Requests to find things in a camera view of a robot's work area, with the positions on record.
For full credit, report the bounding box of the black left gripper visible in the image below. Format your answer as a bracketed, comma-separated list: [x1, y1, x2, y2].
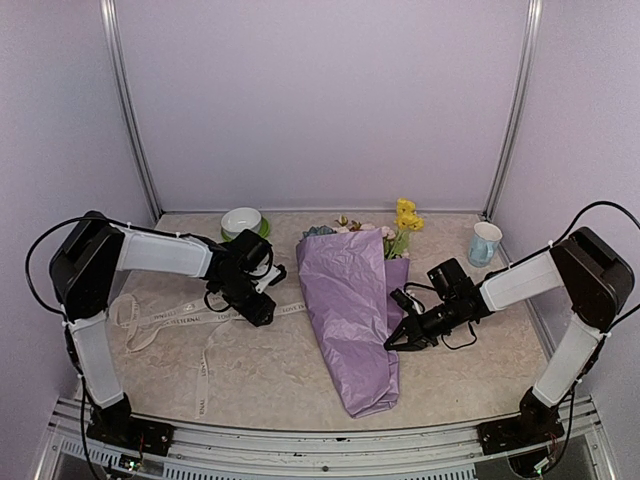
[215, 272, 275, 326]

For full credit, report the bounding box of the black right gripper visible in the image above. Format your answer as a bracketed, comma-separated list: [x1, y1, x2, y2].
[385, 297, 463, 350]

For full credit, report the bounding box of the purple wrapping paper sheet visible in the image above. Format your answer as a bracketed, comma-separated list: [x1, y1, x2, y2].
[296, 229, 409, 418]

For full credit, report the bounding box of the blue hydrangea fake flower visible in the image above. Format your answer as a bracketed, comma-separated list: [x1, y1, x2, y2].
[302, 225, 336, 239]

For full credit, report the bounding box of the cream printed ribbon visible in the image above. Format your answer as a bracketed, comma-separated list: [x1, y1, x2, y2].
[109, 287, 322, 429]

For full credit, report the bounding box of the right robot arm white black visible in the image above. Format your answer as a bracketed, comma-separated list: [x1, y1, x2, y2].
[384, 226, 636, 444]

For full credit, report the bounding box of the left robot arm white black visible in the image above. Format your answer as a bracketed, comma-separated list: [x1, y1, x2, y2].
[49, 211, 287, 445]

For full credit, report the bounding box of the green plate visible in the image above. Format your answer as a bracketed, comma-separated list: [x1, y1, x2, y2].
[258, 217, 270, 238]

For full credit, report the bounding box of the white ceramic bowl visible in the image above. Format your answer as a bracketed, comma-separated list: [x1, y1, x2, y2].
[220, 207, 263, 240]

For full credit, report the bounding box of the white blue paper cup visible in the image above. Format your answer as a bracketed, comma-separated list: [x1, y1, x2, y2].
[468, 221, 503, 268]

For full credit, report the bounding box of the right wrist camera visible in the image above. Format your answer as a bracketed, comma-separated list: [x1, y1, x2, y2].
[390, 289, 422, 315]

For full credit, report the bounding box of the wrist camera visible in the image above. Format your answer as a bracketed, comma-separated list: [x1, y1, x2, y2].
[390, 289, 422, 315]
[251, 265, 287, 293]

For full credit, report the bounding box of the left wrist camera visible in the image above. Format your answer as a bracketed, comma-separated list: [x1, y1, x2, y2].
[251, 265, 287, 293]

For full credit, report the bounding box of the front aluminium rail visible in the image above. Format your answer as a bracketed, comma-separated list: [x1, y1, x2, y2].
[34, 394, 619, 480]

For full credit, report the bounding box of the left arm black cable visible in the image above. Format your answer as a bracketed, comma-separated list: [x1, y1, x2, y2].
[24, 215, 126, 316]

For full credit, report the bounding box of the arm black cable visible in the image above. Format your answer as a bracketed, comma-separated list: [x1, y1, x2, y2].
[549, 200, 640, 326]
[24, 215, 126, 316]

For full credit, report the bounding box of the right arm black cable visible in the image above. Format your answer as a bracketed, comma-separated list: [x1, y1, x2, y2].
[549, 200, 640, 326]

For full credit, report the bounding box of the left aluminium frame post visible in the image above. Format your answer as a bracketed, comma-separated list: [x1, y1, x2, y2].
[99, 0, 164, 222]

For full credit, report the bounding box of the aluminium frame post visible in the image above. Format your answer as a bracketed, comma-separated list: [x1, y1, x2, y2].
[99, 0, 164, 222]
[483, 0, 543, 220]

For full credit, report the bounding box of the right aluminium frame post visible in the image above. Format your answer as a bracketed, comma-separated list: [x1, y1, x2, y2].
[483, 0, 543, 220]

